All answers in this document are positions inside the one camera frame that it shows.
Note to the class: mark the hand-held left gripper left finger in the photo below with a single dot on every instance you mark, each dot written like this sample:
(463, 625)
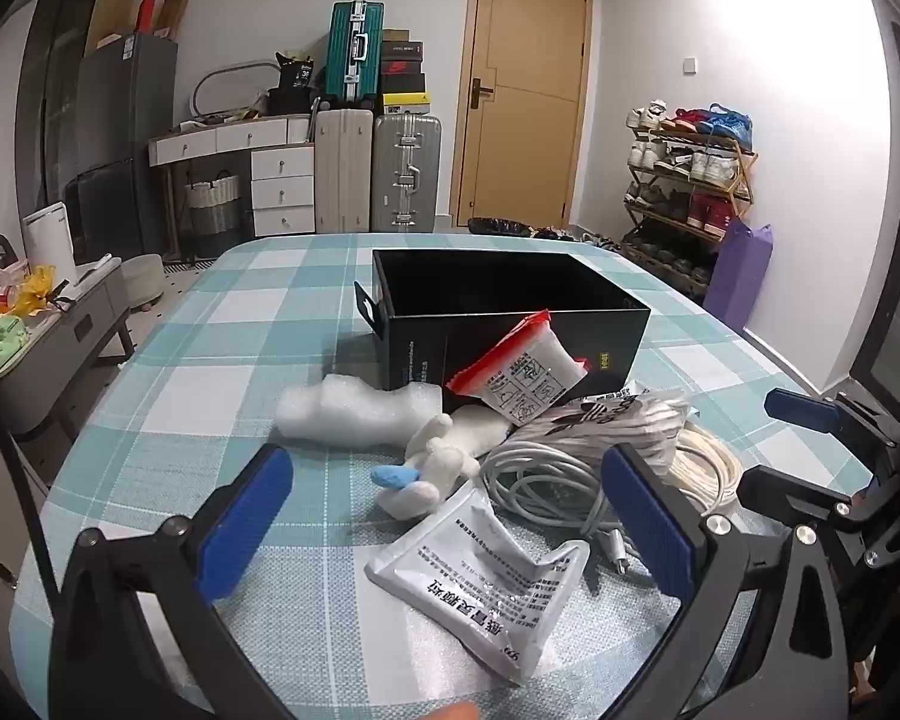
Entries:
(247, 517)

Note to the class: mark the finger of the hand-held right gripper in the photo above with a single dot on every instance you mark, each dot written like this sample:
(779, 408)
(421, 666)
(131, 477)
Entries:
(795, 406)
(787, 491)

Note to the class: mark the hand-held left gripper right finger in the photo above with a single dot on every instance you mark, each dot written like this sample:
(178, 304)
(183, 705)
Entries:
(645, 525)

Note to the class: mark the clear bag of white laces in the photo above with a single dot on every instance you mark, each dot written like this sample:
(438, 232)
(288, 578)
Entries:
(630, 420)

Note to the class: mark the white bubble wrap piece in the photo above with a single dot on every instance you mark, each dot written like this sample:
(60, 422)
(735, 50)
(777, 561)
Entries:
(345, 412)

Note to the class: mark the red and white packet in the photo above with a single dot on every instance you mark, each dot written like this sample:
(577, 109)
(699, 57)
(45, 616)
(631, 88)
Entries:
(525, 382)

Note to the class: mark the silver medicine packet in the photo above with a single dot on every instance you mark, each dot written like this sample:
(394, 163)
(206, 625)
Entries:
(465, 577)

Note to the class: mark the white plush toy blue foot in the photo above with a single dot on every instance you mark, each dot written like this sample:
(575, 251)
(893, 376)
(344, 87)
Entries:
(450, 457)

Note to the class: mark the black cardboard box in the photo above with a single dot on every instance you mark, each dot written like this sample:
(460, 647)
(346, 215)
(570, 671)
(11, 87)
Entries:
(435, 345)

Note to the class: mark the person's left hand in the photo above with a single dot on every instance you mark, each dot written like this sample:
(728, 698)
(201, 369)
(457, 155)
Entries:
(454, 712)

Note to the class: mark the purple bag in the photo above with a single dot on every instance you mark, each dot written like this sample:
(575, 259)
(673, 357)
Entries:
(735, 277)

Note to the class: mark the grey side table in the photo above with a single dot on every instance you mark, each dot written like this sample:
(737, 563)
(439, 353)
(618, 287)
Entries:
(45, 367)

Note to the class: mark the wooden shoe rack with shoes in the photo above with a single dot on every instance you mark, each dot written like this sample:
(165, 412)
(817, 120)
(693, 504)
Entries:
(709, 165)

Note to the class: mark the round grey stool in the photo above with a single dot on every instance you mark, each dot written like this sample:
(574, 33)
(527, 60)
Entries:
(144, 281)

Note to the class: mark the grey dotted floor mat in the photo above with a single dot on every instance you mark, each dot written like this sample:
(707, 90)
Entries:
(187, 266)

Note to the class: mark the shoes on floor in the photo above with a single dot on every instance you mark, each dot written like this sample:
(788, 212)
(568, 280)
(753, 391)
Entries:
(577, 236)

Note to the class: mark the green snack pack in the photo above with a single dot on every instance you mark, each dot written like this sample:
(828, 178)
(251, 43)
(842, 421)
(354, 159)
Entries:
(0, 337)

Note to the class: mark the yellow wrapper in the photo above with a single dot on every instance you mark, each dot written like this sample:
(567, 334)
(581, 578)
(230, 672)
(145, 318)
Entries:
(39, 289)

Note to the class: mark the white and grey woven basket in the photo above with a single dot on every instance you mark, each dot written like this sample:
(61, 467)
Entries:
(211, 195)

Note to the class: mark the white desk with drawers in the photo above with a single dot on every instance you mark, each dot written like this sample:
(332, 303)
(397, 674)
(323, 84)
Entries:
(285, 195)

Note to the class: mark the black slippers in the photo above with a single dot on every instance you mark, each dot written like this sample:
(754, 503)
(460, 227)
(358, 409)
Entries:
(499, 226)

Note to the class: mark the white air purifier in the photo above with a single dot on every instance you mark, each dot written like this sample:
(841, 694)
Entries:
(49, 240)

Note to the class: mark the beige suitcase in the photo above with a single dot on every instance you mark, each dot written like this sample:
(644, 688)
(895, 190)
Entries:
(341, 172)

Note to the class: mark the silver suitcase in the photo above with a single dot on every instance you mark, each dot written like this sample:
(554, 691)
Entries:
(405, 172)

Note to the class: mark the yellow wooden door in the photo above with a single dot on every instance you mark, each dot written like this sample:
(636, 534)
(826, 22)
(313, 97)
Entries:
(525, 127)

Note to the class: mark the grey refrigerator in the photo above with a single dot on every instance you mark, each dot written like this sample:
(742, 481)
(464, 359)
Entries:
(120, 105)

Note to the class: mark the oval white framed mirror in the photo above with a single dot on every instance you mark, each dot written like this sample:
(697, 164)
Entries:
(216, 75)

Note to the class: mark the black paper bag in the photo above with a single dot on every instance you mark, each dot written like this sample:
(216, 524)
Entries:
(296, 71)

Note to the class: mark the teal suitcase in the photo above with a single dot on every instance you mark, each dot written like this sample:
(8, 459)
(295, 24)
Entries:
(345, 60)

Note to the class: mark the black and red shoe box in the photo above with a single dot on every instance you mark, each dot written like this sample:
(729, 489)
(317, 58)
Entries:
(401, 67)

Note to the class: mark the dark tall cabinet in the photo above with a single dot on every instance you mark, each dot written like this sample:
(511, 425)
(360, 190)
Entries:
(52, 75)

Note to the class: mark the brown shoe box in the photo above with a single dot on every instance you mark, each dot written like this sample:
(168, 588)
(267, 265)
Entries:
(395, 35)

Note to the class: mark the brown cardboard box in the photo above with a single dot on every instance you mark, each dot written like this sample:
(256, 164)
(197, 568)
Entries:
(171, 15)

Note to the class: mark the flat brown cardboard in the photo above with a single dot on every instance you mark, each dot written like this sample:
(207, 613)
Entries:
(112, 0)

